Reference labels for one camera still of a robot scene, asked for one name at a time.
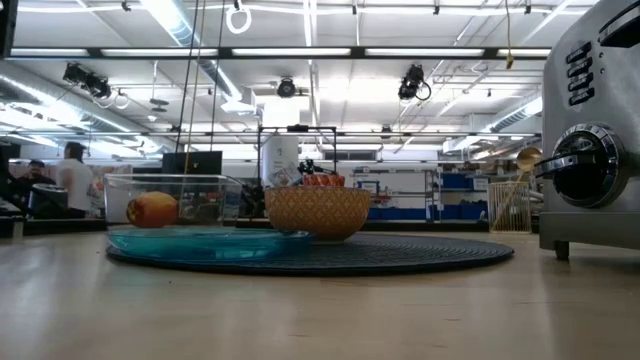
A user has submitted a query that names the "orange patterned bowl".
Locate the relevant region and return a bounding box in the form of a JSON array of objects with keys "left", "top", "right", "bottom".
[{"left": 263, "top": 186, "right": 372, "bottom": 243}]

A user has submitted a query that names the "blue glass plate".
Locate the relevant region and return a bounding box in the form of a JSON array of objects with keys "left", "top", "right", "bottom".
[{"left": 104, "top": 227, "right": 315, "bottom": 262}]

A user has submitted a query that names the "red-yellow apple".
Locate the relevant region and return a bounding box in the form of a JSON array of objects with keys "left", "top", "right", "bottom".
[{"left": 125, "top": 191, "right": 180, "bottom": 229}]

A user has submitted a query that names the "gold spoon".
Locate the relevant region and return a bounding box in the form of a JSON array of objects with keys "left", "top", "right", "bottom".
[{"left": 492, "top": 146, "right": 543, "bottom": 234}]

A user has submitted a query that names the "white cylindrical tank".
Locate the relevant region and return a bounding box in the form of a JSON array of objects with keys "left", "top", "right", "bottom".
[{"left": 259, "top": 134, "right": 301, "bottom": 189}]

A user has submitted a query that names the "clear plastic container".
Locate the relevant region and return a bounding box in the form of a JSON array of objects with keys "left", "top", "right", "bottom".
[{"left": 103, "top": 173, "right": 246, "bottom": 229}]

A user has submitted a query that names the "round dark woven placemat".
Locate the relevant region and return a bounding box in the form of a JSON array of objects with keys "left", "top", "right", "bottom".
[{"left": 105, "top": 232, "right": 515, "bottom": 277}]

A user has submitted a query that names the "black monitor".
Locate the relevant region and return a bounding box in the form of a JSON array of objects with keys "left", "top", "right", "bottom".
[{"left": 161, "top": 150, "right": 224, "bottom": 176}]

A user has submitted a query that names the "blue storage bins shelf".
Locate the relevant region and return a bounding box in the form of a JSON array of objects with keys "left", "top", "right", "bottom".
[{"left": 367, "top": 172, "right": 489, "bottom": 222}]

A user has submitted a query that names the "standing person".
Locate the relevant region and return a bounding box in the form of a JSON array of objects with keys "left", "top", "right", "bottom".
[{"left": 55, "top": 141, "right": 96, "bottom": 219}]

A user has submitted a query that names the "grey bin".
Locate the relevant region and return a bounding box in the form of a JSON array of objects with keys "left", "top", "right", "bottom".
[{"left": 28, "top": 183, "right": 70, "bottom": 220}]

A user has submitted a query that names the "seated person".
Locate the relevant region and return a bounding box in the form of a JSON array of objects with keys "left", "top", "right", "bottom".
[{"left": 10, "top": 159, "right": 57, "bottom": 204}]

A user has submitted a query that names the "silver four-slot toaster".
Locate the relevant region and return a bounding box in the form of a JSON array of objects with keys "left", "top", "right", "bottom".
[{"left": 533, "top": 0, "right": 640, "bottom": 262}]

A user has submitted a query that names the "black metal frame stand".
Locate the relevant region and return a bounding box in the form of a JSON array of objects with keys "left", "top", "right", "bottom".
[{"left": 256, "top": 124, "right": 338, "bottom": 221}]

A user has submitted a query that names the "black ceiling-mounted camera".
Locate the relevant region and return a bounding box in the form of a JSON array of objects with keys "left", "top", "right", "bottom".
[
  {"left": 276, "top": 77, "right": 298, "bottom": 99},
  {"left": 62, "top": 62, "right": 114, "bottom": 100},
  {"left": 397, "top": 63, "right": 432, "bottom": 102}
]

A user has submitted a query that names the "yellow hanging cable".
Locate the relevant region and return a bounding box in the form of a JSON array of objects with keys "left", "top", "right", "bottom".
[{"left": 182, "top": 0, "right": 208, "bottom": 176}]

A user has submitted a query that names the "black hanging cable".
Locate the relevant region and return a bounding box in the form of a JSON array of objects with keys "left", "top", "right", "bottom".
[{"left": 174, "top": 0, "right": 201, "bottom": 154}]

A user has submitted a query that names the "white cable loop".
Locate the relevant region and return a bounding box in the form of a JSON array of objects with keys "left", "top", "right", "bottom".
[{"left": 225, "top": 3, "right": 253, "bottom": 35}]

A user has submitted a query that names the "black aluminium table frame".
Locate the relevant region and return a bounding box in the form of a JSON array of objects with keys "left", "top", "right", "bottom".
[{"left": 0, "top": 217, "right": 491, "bottom": 237}]

